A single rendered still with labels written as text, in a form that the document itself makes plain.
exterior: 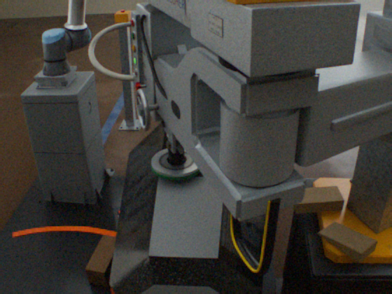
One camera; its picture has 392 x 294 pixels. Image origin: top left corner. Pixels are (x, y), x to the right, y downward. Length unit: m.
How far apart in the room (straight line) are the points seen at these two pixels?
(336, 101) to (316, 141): 0.11
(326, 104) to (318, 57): 0.22
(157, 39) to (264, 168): 0.67
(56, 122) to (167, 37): 1.43
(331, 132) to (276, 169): 0.19
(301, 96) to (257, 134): 0.13
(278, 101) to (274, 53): 0.16
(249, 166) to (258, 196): 0.08
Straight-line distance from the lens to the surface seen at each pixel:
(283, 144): 0.98
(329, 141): 1.10
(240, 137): 0.96
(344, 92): 1.07
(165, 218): 1.59
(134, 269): 1.50
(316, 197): 1.69
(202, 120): 1.19
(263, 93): 0.88
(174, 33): 1.47
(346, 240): 1.54
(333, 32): 0.84
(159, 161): 1.80
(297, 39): 0.79
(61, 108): 2.68
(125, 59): 3.69
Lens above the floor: 1.83
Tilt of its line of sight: 31 degrees down
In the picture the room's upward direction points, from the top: 1 degrees counter-clockwise
